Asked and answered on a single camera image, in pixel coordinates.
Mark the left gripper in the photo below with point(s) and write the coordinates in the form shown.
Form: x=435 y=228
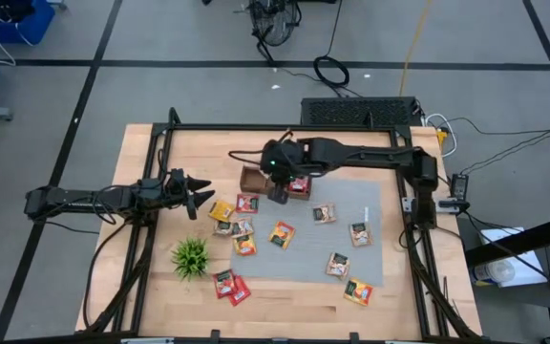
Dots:
x=175 y=188

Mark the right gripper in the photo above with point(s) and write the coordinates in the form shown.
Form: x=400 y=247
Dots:
x=284 y=160

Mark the yellow tea packet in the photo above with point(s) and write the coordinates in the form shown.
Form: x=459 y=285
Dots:
x=221 y=210

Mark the orange tea packet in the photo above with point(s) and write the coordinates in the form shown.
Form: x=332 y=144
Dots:
x=245 y=244
x=358 y=291
x=282 y=235

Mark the beige tea packet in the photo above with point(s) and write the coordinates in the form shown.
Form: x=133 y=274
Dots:
x=222 y=228
x=324 y=213
x=361 y=234
x=338 y=265
x=242 y=227

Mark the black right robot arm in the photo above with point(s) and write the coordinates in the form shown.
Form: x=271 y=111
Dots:
x=375 y=155

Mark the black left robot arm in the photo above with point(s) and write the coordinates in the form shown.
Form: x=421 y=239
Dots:
x=65 y=197

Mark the wooden three-compartment tray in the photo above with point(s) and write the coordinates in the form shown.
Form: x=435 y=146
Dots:
x=252 y=180

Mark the green plant in white pot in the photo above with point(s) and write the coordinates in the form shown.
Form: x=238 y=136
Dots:
x=190 y=258

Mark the grey mesh mat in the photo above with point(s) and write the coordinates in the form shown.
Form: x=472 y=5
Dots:
x=303 y=258

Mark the white tape strip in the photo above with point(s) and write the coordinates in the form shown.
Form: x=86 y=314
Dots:
x=366 y=213

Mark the white paper scrap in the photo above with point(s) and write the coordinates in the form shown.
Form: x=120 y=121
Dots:
x=275 y=87

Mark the black perforated computer case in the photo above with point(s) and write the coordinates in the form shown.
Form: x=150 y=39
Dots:
x=361 y=111

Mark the yellow plug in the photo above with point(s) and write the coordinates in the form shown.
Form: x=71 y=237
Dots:
x=441 y=137

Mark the black floor fan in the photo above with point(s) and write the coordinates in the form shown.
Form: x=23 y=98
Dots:
x=275 y=21

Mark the black power adapter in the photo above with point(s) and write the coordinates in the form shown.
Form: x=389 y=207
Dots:
x=459 y=185

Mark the round white container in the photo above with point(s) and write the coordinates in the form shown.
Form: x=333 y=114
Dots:
x=490 y=272

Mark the black metal cart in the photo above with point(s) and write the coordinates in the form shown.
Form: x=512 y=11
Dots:
x=518 y=240

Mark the blue plastic bin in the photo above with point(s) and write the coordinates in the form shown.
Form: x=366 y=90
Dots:
x=17 y=26

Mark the white box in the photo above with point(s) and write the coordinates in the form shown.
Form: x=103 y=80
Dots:
x=530 y=274

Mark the black aluminium rig frame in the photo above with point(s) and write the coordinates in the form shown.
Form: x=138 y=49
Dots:
x=208 y=126

